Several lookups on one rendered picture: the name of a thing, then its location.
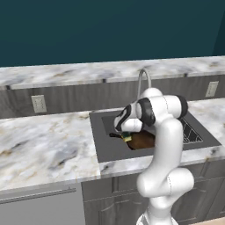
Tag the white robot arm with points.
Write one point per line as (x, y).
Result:
(166, 137)

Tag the yellow and green sponge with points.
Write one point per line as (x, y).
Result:
(126, 136)

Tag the dark grey sink basin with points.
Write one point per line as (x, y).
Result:
(117, 149)

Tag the curved silver tap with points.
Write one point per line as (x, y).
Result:
(140, 79)

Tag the grey cupboard door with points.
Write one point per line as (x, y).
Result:
(111, 202)
(202, 196)

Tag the silver dishwasher front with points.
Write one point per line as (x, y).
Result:
(41, 211)

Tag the pale wall socket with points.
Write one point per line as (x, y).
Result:
(211, 89)
(39, 103)

